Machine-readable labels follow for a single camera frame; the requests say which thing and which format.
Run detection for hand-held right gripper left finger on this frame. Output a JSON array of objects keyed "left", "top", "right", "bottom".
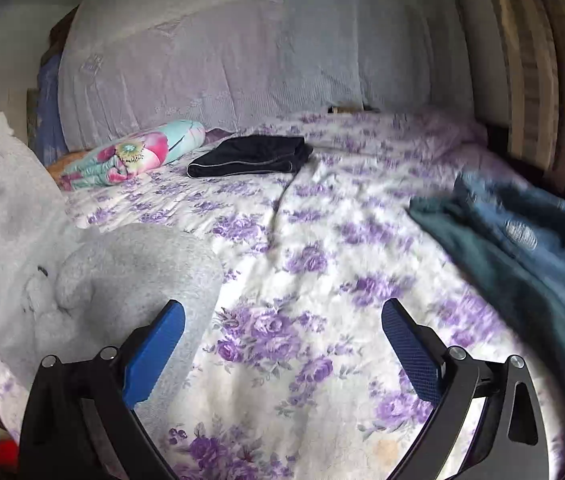
[{"left": 19, "top": 299, "right": 186, "bottom": 480}]

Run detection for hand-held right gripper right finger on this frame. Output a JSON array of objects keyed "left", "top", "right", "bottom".
[{"left": 381, "top": 298, "right": 549, "bottom": 480}]

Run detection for grey sweatshirt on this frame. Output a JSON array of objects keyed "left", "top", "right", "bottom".
[{"left": 0, "top": 112, "right": 226, "bottom": 433}]

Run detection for dark teal garment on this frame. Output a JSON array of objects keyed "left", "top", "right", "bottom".
[{"left": 408, "top": 198, "right": 565, "bottom": 443}]

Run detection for blue jeans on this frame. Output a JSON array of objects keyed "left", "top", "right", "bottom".
[{"left": 451, "top": 172, "right": 565, "bottom": 313}]

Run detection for colourful floral folded blanket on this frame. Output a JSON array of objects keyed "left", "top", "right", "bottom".
[{"left": 57, "top": 120, "right": 207, "bottom": 192}]

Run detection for dark navy folded garment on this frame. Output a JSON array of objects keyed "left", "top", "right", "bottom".
[{"left": 187, "top": 135, "right": 314, "bottom": 180}]

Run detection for blue patterned cloth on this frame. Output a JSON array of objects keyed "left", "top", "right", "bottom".
[{"left": 35, "top": 54, "right": 69, "bottom": 167}]

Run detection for striped beige curtain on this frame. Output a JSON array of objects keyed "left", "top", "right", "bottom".
[{"left": 481, "top": 0, "right": 565, "bottom": 202}]

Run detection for grey covered headboard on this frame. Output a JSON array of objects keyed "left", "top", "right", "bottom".
[{"left": 57, "top": 0, "right": 479, "bottom": 152}]

